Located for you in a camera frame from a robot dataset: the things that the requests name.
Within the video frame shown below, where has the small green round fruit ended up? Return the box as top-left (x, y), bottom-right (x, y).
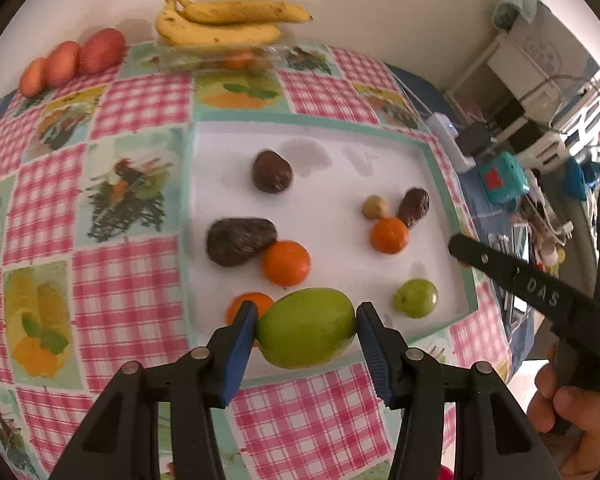
top-left (393, 278), bottom-right (439, 319)

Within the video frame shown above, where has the clear plastic container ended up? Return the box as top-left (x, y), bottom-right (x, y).
top-left (157, 40), bottom-right (288, 73)

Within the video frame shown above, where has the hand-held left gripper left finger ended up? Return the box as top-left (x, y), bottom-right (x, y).
top-left (52, 301), bottom-right (260, 480)

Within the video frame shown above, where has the teal device with red patch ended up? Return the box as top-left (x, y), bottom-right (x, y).
top-left (477, 152), bottom-right (531, 206)

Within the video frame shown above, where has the small dark avocado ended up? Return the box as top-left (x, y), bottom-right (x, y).
top-left (398, 187), bottom-right (431, 229)

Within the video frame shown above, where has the white power adapter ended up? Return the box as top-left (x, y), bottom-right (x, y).
top-left (426, 112), bottom-right (476, 173)

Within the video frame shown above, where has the medium red apple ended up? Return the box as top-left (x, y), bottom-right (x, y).
top-left (45, 41), bottom-right (81, 88)

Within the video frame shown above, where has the small tangerine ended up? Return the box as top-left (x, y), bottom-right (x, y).
top-left (370, 216), bottom-right (410, 255)

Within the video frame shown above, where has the large green mango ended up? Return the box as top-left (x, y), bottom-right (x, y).
top-left (256, 287), bottom-right (358, 369)

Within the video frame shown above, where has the white box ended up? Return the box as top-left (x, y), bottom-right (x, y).
top-left (507, 5), bottom-right (600, 91)

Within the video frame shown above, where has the small tan round fruit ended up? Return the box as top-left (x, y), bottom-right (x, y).
top-left (363, 195), bottom-right (389, 220)

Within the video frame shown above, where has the person's right hand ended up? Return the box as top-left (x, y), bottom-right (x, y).
top-left (526, 342), bottom-right (600, 480)

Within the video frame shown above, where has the white rack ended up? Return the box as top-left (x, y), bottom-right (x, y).
top-left (550, 67), bottom-right (600, 146)

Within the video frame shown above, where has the orange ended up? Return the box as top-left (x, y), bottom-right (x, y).
top-left (263, 240), bottom-right (312, 288)
top-left (226, 292), bottom-right (276, 348)

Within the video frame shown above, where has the teal cloth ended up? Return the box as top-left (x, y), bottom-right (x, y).
top-left (492, 0), bottom-right (538, 28)

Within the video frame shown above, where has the small peach-coloured apple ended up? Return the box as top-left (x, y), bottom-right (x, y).
top-left (19, 57), bottom-right (49, 98)

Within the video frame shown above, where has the white tray with teal rim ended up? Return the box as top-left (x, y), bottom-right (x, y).
top-left (179, 112), bottom-right (481, 391)

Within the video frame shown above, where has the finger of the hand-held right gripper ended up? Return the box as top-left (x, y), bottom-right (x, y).
top-left (447, 233), bottom-right (519, 291)

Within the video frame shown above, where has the blue bag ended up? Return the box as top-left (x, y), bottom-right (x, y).
top-left (562, 157), bottom-right (600, 203)

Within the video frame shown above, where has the small orange fruit in container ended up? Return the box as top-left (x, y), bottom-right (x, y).
top-left (224, 50), bottom-right (255, 71)

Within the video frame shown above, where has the large dark avocado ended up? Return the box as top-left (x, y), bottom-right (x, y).
top-left (206, 217), bottom-right (277, 267)

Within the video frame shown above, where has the pink checkered printed tablecloth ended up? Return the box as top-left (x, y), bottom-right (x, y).
top-left (0, 42), bottom-right (513, 480)

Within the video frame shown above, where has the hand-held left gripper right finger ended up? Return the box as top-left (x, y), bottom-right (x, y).
top-left (356, 301), bottom-right (551, 480)

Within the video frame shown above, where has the black power adapter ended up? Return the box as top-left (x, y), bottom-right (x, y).
top-left (457, 122), bottom-right (491, 156)

